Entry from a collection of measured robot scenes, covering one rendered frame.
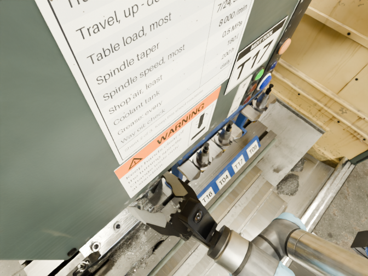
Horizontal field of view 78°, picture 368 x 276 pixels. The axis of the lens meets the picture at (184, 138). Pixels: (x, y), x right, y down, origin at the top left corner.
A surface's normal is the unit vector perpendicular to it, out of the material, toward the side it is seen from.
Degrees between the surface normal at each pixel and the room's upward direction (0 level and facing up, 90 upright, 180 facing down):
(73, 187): 90
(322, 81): 90
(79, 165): 90
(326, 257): 59
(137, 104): 90
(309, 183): 17
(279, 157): 24
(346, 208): 0
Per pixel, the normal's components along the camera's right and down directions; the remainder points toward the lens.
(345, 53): -0.70, 0.61
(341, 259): -0.52, -0.82
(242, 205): 0.15, -0.55
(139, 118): 0.70, 0.64
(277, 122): -0.24, -0.18
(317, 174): -0.15, -0.64
